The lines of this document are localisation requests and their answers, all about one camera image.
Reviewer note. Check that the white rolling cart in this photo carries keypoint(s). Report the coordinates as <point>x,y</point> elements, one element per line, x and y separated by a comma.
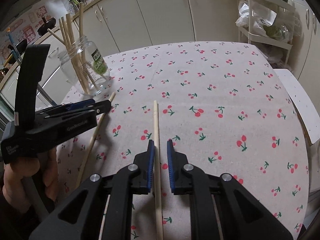
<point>267,22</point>

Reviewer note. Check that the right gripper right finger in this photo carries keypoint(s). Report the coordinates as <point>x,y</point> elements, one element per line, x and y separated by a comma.
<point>179,183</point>

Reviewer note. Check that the white step stool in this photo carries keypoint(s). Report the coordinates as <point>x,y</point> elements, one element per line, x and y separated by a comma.
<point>306,110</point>

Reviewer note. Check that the wooden chopstick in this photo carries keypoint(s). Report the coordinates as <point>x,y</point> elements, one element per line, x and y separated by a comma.
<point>81,33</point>
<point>67,56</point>
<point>157,173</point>
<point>89,150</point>
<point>66,38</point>
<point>75,56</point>
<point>104,217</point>
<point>60,38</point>

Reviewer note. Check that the clear glass jar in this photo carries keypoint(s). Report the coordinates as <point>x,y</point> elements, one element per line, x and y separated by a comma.
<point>100,70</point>

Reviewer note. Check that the cherry print tablecloth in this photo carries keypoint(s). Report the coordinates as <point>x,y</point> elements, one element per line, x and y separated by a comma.
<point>223,106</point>

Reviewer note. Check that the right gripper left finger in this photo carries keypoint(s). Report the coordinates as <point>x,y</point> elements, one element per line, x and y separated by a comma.
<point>142,182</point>

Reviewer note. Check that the person left hand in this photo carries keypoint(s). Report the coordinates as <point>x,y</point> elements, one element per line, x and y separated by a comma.
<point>13,190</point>

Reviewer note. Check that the black wok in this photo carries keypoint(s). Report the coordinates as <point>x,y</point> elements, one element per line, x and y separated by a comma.
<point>47,24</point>

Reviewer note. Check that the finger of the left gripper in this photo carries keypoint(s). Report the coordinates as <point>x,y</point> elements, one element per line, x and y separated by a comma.
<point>66,107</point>
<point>93,108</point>

